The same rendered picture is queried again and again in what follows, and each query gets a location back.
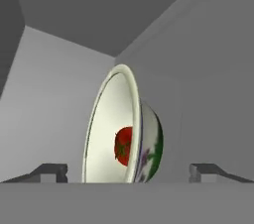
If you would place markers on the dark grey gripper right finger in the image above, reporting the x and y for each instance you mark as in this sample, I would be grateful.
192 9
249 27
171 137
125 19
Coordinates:
207 171

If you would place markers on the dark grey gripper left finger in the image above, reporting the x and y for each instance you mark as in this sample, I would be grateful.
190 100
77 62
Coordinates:
49 170

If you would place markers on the white bowl with floral print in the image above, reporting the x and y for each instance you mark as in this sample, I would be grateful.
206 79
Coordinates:
109 125

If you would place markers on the red tomato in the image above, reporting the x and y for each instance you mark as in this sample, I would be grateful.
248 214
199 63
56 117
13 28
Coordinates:
124 145

